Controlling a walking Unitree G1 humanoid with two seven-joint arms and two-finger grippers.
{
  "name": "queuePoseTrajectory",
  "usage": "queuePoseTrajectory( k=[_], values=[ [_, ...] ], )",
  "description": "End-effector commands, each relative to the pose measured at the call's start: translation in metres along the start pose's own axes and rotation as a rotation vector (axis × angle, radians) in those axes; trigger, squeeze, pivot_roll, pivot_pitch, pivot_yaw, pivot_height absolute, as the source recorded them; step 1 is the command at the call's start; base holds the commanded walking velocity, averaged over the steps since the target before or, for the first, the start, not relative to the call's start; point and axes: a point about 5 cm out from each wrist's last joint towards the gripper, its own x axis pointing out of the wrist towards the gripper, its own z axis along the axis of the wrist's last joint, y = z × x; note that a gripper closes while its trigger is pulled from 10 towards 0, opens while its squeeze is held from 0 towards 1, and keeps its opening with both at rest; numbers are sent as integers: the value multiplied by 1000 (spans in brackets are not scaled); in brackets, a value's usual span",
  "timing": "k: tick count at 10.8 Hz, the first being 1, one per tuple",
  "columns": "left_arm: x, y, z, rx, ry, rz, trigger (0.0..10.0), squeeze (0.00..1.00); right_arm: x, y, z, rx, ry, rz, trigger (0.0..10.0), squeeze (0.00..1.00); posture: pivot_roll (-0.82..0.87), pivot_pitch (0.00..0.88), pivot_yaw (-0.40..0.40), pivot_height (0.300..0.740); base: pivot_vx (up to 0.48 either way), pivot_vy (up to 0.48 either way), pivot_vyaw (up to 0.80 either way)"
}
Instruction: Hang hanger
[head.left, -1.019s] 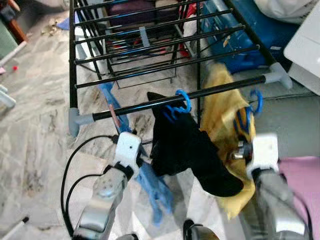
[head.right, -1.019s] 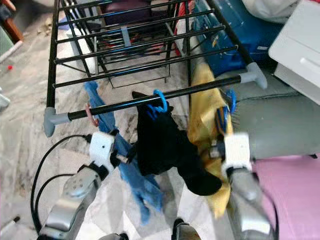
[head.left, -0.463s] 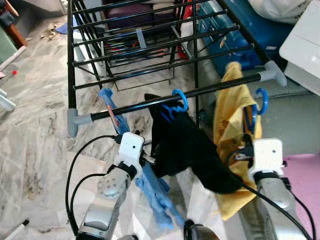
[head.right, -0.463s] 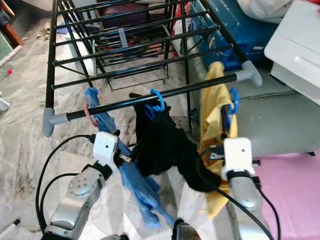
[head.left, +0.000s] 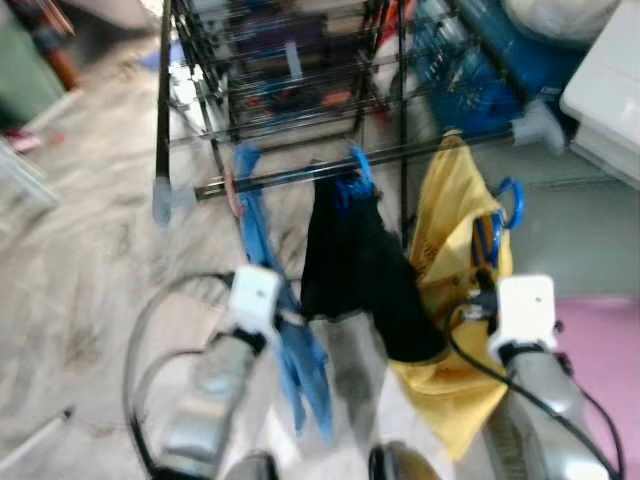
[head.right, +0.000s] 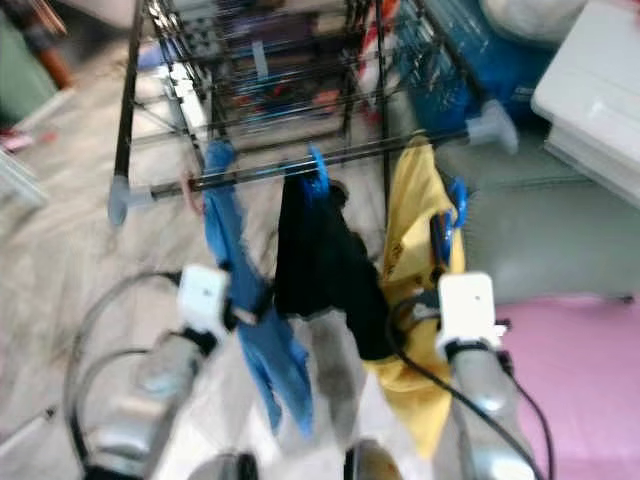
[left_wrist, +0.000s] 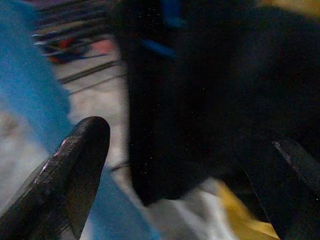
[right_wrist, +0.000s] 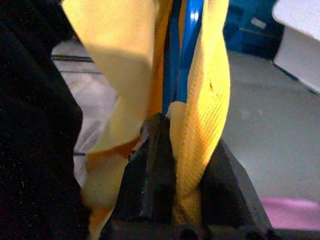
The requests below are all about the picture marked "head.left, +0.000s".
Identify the blue shirt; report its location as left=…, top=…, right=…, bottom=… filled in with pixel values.
left=232, top=143, right=336, bottom=441

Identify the yellow shirt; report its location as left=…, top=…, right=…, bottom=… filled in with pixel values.
left=388, top=130, right=516, bottom=461

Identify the blue plastic hanger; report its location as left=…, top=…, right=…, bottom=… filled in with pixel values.
left=470, top=178, right=525, bottom=271
left=335, top=148, right=379, bottom=201

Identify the pink plastic hanger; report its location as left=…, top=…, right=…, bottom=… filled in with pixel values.
left=222, top=165, right=243, bottom=219

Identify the black shirt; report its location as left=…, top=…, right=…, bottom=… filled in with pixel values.
left=300, top=170, right=448, bottom=363

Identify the grey green sofa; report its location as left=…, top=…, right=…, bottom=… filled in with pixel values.
left=405, top=150, right=640, bottom=301

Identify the pink mat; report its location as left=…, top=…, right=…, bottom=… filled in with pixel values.
left=555, top=295, right=640, bottom=480

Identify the robot left leg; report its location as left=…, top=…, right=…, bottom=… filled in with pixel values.
left=225, top=450, right=281, bottom=480

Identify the blue bag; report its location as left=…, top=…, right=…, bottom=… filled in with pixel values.
left=410, top=0, right=586, bottom=136

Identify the black metal clothes rack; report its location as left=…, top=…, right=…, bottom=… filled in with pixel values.
left=150, top=0, right=571, bottom=231

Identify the white cabinet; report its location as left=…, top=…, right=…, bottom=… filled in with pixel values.
left=560, top=0, right=640, bottom=186

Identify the green plastic bin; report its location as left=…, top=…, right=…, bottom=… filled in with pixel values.
left=0, top=20, right=66, bottom=126

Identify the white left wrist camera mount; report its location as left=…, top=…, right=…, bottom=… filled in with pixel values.
left=228, top=265, right=283, bottom=336

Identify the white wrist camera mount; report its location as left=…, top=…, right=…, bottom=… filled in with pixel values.
left=487, top=275, right=558, bottom=351
left=228, top=265, right=283, bottom=336

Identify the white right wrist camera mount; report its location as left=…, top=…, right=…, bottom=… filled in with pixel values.
left=487, top=275, right=558, bottom=351

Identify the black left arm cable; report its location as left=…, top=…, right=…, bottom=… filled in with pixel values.
left=123, top=270, right=236, bottom=476

